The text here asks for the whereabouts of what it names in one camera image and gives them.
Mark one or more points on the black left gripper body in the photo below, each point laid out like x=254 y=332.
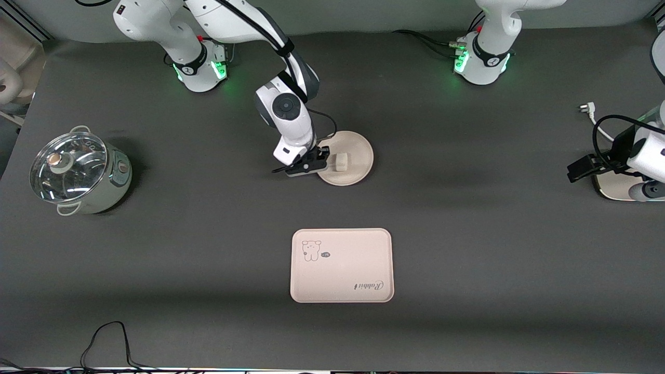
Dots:
x=616 y=154

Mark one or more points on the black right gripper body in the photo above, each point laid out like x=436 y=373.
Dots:
x=318 y=155

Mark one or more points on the small white steamed bun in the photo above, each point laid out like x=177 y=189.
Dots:
x=341 y=162

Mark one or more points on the round cream plate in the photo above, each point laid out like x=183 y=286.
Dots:
x=358 y=150

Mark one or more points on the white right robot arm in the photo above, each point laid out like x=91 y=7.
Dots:
x=286 y=109

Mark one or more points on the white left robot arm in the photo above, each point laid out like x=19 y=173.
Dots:
x=488 y=62

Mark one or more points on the cream rectangular rabbit tray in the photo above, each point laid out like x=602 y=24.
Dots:
x=343 y=275

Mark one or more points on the cream electric cooking pot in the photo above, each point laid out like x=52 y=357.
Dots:
x=117 y=182

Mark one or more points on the beige chair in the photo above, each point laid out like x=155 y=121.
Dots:
x=21 y=57

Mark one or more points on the aluminium frame rail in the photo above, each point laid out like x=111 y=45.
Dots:
x=26 y=23
x=661 y=19

